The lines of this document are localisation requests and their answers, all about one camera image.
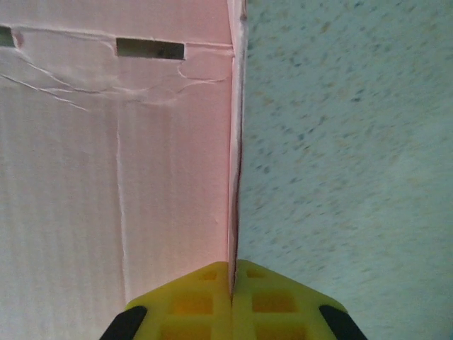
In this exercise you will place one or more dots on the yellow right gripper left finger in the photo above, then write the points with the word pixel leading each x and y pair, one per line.
pixel 191 304

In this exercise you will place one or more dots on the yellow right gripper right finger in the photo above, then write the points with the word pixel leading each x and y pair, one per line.
pixel 276 304

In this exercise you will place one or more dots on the pink cloth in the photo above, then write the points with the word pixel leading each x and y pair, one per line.
pixel 106 177

